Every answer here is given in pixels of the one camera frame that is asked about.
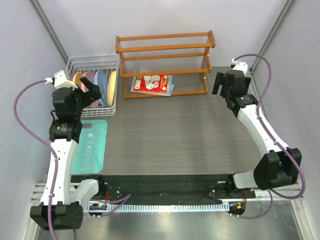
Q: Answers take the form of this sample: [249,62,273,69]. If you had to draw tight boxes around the pink plate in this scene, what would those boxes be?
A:
[81,71,99,108]

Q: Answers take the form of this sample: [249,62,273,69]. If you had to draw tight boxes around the white wire dish rack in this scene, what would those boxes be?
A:
[66,54,120,118]

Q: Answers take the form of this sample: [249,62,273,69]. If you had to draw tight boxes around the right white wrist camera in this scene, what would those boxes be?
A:
[230,58,249,76]

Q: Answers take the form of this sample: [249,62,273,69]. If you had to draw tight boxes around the cream yellow plate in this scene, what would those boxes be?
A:
[106,70,117,107]

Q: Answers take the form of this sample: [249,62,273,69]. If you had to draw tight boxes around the teal cutting board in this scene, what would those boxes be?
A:
[72,120,108,175]

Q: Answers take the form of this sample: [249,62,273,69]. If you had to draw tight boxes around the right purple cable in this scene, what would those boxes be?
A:
[231,53,307,220]

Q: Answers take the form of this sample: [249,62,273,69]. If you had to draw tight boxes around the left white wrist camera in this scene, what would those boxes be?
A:
[45,70,78,90]

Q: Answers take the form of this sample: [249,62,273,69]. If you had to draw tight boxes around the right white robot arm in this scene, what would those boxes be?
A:
[212,69,302,198]

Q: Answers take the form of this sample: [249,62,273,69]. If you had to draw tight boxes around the red snack packet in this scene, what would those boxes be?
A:
[130,74,175,97]

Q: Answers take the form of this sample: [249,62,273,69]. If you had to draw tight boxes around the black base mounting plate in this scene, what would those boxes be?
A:
[102,174,256,206]

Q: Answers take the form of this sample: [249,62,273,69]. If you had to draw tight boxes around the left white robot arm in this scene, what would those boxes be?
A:
[30,76,107,231]

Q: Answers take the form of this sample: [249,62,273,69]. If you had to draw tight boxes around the blue plate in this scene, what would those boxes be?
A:
[94,70,109,107]

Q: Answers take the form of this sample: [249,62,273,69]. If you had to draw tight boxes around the orange yellow plate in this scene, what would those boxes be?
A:
[72,72,84,88]

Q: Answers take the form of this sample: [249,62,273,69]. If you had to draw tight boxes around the wooden three-tier shelf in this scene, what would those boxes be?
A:
[115,30,216,100]

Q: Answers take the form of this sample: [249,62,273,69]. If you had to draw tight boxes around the white slotted cable duct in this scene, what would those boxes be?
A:
[85,202,230,214]

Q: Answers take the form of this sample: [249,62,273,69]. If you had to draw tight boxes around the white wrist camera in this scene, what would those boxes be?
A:
[230,58,249,76]
[45,70,78,90]

